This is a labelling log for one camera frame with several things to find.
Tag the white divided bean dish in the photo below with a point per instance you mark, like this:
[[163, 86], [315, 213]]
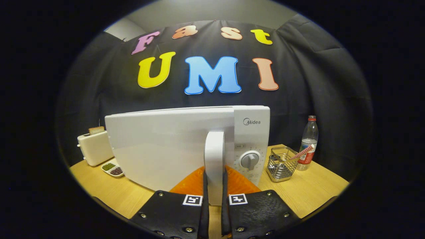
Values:
[[113, 169]]

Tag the white toaster oven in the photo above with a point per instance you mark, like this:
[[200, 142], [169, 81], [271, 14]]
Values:
[[166, 149]]

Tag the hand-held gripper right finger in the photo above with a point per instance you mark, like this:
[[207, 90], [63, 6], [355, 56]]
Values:
[[225, 215]]

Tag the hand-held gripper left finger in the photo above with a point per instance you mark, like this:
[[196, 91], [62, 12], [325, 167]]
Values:
[[203, 219]]

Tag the toast bread slice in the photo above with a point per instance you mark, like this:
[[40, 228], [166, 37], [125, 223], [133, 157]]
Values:
[[96, 130]]

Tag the white bread toaster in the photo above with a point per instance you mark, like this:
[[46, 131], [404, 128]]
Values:
[[96, 149]]

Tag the red striped straw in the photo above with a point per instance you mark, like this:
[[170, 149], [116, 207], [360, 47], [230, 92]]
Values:
[[302, 152]]

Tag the clear plastic water bottle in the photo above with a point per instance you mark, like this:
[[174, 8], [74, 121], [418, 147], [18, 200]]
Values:
[[308, 139]]

